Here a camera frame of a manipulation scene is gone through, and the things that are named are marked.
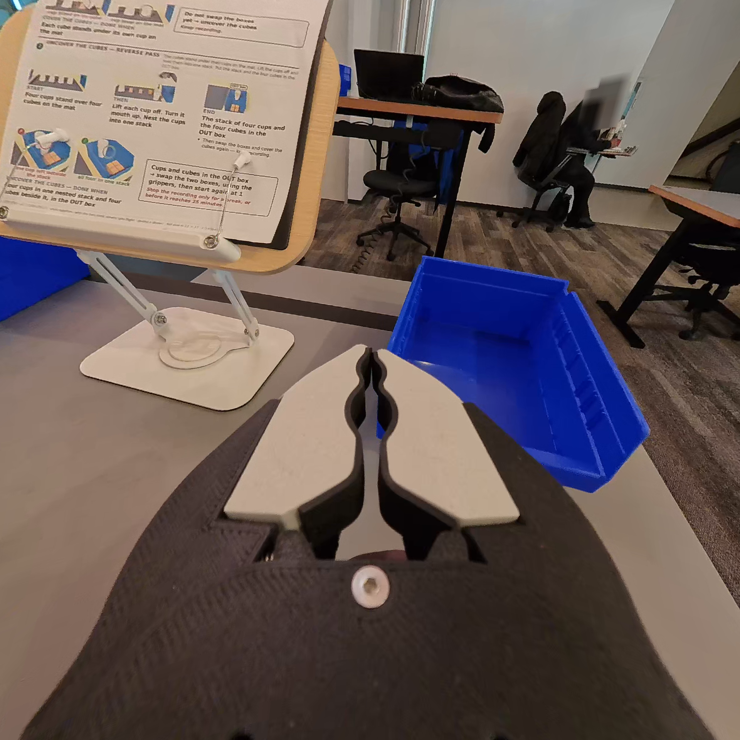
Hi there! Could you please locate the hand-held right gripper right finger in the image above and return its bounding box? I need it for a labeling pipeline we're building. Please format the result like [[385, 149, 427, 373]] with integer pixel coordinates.
[[375, 348, 522, 562]]

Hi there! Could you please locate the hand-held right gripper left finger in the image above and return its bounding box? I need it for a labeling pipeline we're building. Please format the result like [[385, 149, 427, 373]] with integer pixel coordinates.
[[222, 345, 372, 562]]

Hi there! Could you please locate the blue plastic bin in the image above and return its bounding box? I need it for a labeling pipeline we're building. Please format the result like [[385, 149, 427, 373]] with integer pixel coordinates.
[[376, 256, 651, 493], [0, 236, 89, 323]]

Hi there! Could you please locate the grey desk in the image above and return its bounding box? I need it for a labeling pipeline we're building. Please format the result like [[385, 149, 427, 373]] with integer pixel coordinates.
[[0, 266, 740, 740]]

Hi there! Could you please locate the wooden-edged office desk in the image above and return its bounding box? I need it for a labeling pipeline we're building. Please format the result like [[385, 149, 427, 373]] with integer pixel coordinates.
[[332, 95, 504, 259]]

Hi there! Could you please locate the black-legged side desk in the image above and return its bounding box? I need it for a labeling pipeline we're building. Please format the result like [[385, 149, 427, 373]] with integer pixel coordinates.
[[597, 184, 740, 349]]

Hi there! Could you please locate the empty blue plastic bin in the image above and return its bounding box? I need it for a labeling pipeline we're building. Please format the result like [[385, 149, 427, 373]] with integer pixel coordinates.
[[376, 256, 651, 493]]

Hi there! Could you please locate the wooden document stand white base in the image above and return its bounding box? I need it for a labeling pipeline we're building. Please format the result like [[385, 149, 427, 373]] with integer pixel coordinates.
[[0, 6, 340, 412]]

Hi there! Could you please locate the printed instruction sheet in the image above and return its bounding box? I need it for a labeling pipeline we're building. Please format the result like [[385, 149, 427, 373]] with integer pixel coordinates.
[[0, 0, 330, 245]]

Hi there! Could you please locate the office chair with black coat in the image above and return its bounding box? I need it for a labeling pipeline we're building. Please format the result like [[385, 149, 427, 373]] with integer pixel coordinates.
[[512, 91, 574, 233]]

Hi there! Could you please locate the black mesh office chair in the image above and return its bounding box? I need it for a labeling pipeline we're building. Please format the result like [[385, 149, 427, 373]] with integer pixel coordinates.
[[675, 139, 740, 342]]

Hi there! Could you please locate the black bag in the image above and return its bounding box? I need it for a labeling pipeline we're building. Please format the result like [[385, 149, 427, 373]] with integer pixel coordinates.
[[412, 75, 505, 154]]

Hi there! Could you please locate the black laptop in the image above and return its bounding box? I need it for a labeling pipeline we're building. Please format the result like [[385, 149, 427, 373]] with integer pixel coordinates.
[[354, 49, 426, 100]]

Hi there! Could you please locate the black coiled cable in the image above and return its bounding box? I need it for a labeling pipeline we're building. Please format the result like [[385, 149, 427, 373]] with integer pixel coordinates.
[[351, 222, 378, 274]]

